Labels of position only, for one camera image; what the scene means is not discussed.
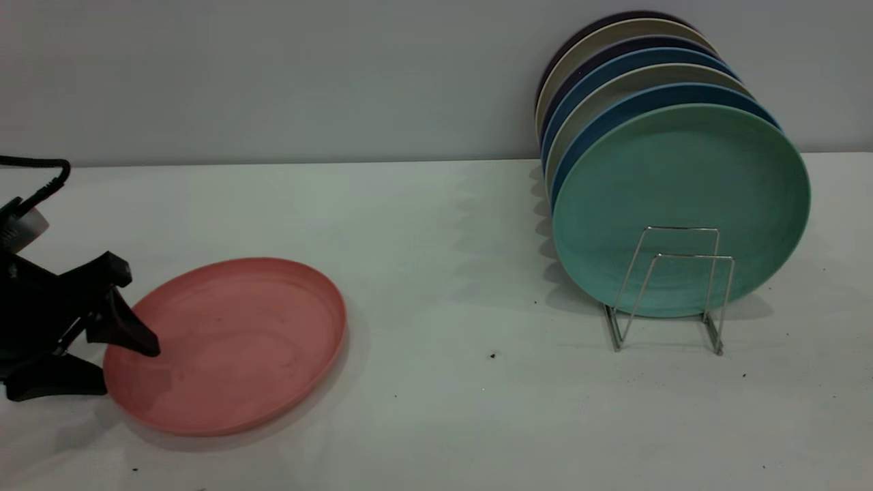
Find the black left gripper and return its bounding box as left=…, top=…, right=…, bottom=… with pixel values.
left=0, top=250, right=162, bottom=402

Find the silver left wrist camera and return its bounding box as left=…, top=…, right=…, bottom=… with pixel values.
left=0, top=201, right=50, bottom=254

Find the green round plate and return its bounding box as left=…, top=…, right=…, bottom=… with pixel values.
left=552, top=104, right=812, bottom=319

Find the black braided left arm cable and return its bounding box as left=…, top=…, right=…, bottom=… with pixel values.
left=0, top=155, right=72, bottom=213

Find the beige round plate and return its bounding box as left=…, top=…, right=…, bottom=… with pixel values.
left=535, top=18, right=714, bottom=132
left=544, top=63, right=755, bottom=200

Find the pink round plate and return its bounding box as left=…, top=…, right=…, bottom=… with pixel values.
left=102, top=257, right=349, bottom=437

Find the silver wire plate rack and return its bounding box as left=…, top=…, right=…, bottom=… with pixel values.
left=602, top=226, right=737, bottom=356

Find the dark purple round plate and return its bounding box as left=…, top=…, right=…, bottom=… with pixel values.
left=538, top=34, right=718, bottom=140
left=535, top=10, right=698, bottom=104

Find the blue round plate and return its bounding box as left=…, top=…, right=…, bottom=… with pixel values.
left=549, top=82, right=782, bottom=213
left=541, top=46, right=741, bottom=171

